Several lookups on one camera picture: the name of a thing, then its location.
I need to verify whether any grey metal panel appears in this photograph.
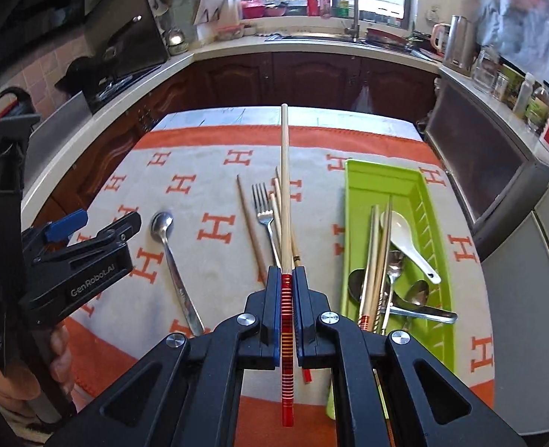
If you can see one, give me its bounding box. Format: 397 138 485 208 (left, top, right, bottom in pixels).
29 91 93 159

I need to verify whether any white ceramic spoon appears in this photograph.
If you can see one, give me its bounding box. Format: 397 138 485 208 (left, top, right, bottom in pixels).
379 211 441 285

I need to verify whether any person's left hand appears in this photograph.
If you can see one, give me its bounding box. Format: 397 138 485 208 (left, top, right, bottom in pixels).
0 323 77 424

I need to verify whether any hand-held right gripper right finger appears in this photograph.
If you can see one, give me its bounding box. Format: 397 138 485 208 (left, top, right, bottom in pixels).
290 264 527 447

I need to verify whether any beige board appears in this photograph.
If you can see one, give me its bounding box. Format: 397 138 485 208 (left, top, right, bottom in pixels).
193 0 238 26

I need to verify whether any long steel spoon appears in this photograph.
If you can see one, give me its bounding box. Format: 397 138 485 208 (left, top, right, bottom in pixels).
150 212 206 337

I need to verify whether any black cable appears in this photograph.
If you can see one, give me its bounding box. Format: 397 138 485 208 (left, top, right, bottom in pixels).
0 86 40 131

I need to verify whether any steel splash guard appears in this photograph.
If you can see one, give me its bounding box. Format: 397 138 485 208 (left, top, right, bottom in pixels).
141 0 171 68

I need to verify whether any light chopstick red striped end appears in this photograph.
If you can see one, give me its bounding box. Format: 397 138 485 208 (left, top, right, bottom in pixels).
279 104 296 427
268 190 288 268

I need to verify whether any glass jar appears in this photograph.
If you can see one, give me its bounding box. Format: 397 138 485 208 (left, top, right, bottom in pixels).
472 49 499 94

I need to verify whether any orange and beige printed blanket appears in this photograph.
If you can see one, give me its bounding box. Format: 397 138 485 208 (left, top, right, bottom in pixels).
64 126 496 410

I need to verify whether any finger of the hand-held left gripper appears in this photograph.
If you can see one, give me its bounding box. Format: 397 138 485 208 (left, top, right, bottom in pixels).
72 212 143 261
41 210 90 243

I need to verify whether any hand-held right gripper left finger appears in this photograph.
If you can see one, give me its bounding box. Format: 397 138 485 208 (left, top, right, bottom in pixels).
44 264 284 447

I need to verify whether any green label bottle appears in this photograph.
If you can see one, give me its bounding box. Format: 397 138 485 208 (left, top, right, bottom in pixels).
526 85 549 133

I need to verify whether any tall steel electric kettle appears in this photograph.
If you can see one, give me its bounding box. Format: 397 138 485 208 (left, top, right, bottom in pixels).
442 15 477 77

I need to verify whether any small steel kettle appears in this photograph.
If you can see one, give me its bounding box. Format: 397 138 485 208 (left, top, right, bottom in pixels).
166 27 189 54

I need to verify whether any green plastic tray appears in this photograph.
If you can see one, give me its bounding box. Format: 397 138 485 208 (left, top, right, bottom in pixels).
326 158 457 422

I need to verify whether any red pan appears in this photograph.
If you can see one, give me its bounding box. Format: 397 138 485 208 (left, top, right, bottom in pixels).
366 27 412 47

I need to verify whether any grey cabinet appliance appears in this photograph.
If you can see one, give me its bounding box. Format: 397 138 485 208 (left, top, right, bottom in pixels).
426 72 549 261

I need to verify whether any brown wooden chopstick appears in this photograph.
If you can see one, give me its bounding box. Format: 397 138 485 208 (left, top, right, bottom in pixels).
372 196 394 333
236 174 269 284
358 204 381 331

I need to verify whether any steel faucet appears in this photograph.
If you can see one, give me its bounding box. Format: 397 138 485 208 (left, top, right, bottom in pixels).
332 0 361 42

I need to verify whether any grey refrigerator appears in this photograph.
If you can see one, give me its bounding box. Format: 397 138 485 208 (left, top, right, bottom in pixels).
477 163 549 434

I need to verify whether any white electric kettle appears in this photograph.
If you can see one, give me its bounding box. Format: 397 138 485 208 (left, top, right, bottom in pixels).
430 22 452 54

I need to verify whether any steel fork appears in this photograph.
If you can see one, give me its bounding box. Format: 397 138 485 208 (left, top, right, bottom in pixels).
251 183 280 268

